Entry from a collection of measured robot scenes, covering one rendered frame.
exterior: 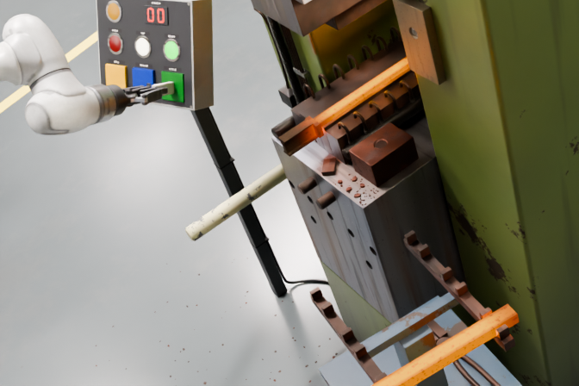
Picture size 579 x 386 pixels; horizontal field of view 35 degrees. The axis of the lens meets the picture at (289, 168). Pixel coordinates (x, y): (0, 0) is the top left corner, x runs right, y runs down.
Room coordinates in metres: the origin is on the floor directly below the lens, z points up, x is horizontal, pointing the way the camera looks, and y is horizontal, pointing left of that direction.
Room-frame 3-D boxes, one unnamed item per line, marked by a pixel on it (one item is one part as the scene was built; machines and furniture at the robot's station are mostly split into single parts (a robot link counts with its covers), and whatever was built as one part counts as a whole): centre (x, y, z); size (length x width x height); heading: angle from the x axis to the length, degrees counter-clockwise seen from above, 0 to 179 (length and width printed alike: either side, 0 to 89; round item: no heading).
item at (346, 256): (1.71, -0.31, 0.69); 0.56 x 0.38 x 0.45; 110
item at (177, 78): (2.03, 0.20, 1.00); 0.07 x 0.05 x 0.07; 45
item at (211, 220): (1.98, 0.12, 0.62); 0.44 x 0.05 x 0.05; 110
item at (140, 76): (2.09, 0.27, 1.01); 0.07 x 0.05 x 0.07; 45
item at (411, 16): (1.44, -0.32, 1.27); 0.09 x 0.02 x 0.17; 20
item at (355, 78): (1.76, -0.28, 0.96); 0.42 x 0.20 x 0.09; 110
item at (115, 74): (2.16, 0.34, 1.01); 0.07 x 0.05 x 0.07; 45
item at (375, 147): (1.54, -0.21, 0.95); 0.12 x 0.09 x 0.07; 110
